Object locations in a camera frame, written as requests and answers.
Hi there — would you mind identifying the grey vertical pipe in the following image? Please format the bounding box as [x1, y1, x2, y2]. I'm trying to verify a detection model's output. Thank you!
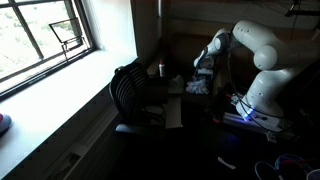
[157, 0, 164, 39]

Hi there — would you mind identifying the small open window pane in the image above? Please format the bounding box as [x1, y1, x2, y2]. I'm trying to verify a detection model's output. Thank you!
[49, 17, 90, 61]

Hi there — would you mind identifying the white flat board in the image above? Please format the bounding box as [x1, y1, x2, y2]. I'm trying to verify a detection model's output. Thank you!
[164, 95, 184, 130]

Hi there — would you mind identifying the grey baseboard heater cover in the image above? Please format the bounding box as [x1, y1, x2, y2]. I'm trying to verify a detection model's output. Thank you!
[44, 103, 124, 180]

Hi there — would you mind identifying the black mesh office chair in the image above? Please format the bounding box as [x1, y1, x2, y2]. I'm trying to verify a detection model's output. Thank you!
[109, 61, 168, 137]

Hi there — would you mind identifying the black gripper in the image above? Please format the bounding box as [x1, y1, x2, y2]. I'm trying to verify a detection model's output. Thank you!
[195, 64, 215, 81]

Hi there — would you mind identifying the red and grey cap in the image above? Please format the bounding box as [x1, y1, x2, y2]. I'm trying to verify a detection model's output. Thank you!
[0, 112, 13, 136]

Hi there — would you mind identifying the aluminium robot base mount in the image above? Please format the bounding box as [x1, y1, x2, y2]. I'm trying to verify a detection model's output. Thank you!
[222, 111, 296, 144]

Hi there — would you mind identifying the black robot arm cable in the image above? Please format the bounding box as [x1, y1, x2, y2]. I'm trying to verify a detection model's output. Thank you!
[226, 31, 296, 134]

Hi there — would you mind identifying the white bottle with red cap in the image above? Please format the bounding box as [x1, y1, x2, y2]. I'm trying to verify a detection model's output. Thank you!
[158, 58, 167, 78]

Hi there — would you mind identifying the white top with black strap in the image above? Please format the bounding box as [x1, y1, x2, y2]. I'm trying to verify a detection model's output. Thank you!
[184, 75, 211, 95]

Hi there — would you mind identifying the white window sill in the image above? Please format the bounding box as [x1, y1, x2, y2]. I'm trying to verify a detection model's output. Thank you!
[0, 49, 138, 179]

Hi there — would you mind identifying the grey ribbed connector block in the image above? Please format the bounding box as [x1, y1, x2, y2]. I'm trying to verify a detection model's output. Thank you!
[229, 92, 245, 107]

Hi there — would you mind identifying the black framed window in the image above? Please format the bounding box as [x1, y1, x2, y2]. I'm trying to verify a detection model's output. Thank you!
[0, 0, 98, 101]

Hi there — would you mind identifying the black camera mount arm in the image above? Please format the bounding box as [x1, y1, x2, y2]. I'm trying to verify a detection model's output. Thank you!
[284, 0, 320, 18]

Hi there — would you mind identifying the white paper scrap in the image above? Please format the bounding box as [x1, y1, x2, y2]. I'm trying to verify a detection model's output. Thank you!
[217, 155, 237, 171]

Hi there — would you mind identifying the pale crumpled bag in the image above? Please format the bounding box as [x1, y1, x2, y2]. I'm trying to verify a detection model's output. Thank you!
[167, 74, 185, 95]

